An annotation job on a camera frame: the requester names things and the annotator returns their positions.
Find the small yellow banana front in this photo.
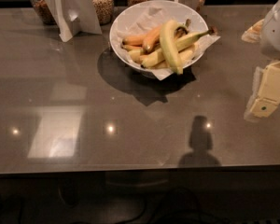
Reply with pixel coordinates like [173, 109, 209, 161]
[129, 49, 147, 64]

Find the orange ripe banana left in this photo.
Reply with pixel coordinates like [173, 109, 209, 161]
[122, 34, 146, 46]

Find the plastic wrapped pastry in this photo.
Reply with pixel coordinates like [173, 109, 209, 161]
[241, 20, 264, 43]

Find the white ceramic bowl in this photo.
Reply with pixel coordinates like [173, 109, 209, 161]
[109, 0, 208, 80]

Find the glass jar of grains centre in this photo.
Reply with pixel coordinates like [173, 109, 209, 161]
[92, 0, 114, 25]

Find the long yellow banana with stem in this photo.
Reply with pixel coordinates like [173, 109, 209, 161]
[141, 27, 217, 68]

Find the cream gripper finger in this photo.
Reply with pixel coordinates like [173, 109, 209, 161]
[249, 98, 278, 118]
[244, 66, 263, 123]

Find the white paper bowl liner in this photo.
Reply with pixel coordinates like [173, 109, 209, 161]
[109, 0, 219, 80]

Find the orange ripe banana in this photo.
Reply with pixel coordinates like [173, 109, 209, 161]
[142, 25, 161, 53]
[122, 34, 146, 46]

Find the large yellow-green banana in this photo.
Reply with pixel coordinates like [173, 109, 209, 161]
[160, 20, 184, 75]

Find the orange ripe banana top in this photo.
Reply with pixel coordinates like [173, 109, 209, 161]
[142, 25, 161, 53]

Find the yellow banana bottom right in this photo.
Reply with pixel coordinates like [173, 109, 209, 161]
[152, 45, 197, 69]

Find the glass jar of nuts left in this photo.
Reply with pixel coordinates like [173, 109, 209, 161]
[30, 0, 56, 25]

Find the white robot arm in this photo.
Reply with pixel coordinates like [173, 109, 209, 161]
[242, 0, 280, 121]

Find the white folded card stand left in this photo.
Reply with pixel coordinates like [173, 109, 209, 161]
[45, 0, 102, 42]

